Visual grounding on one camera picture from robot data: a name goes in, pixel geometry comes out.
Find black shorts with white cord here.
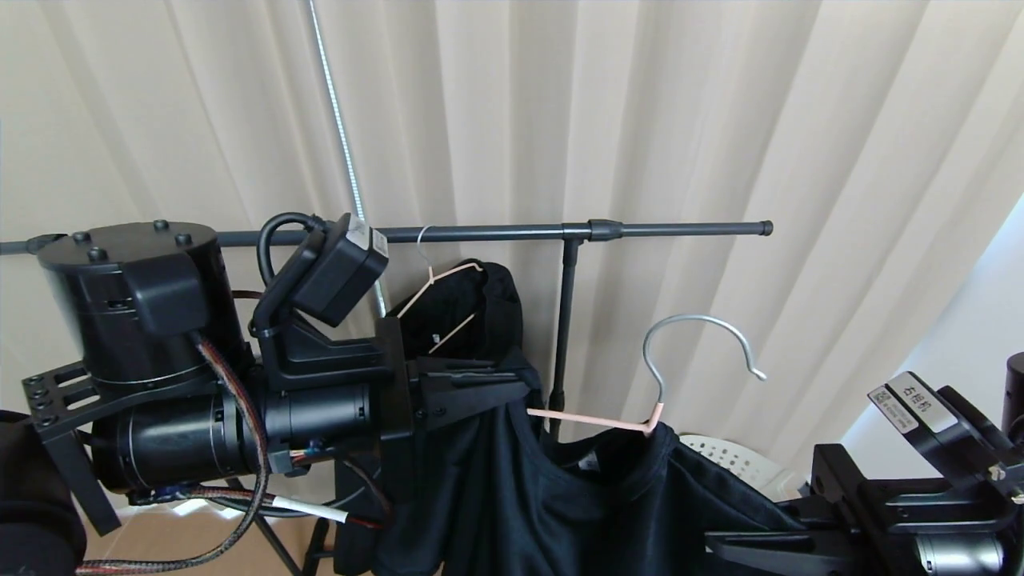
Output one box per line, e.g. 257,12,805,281
332,260,529,576

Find black garment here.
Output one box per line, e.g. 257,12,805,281
372,392,809,576

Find pink clothes hanger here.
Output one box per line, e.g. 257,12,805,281
398,226,486,355
526,314,767,439

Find black clothes rack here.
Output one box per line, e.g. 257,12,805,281
0,218,775,576

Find beige curtain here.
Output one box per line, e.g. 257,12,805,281
0,0,1024,521

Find white laundry basket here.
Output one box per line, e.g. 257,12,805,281
680,434,810,503

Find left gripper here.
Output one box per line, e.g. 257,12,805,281
260,316,541,505

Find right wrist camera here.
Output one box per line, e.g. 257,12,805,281
868,370,1024,501

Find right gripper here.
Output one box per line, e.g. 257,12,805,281
704,444,1024,576

